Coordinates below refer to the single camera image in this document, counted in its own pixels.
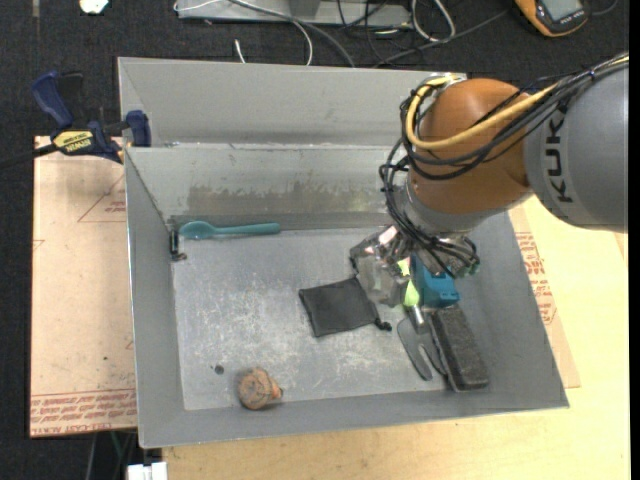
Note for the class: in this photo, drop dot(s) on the grey metal bin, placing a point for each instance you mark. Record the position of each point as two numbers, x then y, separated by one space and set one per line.
250 293

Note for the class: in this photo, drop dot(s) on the black cloth pouch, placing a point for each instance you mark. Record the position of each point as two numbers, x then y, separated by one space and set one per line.
337 308

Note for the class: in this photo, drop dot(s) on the brown cardboard board red print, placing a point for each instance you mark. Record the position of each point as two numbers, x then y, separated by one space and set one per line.
75 293

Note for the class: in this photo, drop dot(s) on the brown round lumpy toy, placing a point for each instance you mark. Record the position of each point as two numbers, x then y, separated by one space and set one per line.
255 389

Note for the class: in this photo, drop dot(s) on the teal plastic spoon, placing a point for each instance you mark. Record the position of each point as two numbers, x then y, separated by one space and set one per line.
200 229

